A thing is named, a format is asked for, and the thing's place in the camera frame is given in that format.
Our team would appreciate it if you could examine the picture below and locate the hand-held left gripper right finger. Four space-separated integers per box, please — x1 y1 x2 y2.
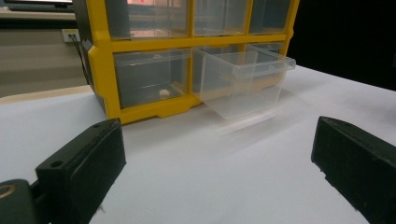
310 116 396 224

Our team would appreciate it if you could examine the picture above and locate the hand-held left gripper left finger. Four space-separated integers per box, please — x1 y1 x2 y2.
35 118 127 224

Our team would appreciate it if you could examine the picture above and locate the yellow drawer cabinet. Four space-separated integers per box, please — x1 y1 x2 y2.
73 0 301 125

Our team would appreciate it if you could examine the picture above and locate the clear plastic drawer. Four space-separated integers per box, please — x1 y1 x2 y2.
105 0 190 40
191 47 297 120
193 0 249 37
113 49 191 109
246 42 285 55

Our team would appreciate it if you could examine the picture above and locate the black cable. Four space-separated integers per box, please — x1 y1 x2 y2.
69 34 95 89

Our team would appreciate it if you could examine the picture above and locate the white wall socket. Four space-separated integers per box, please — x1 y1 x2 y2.
61 28 81 43

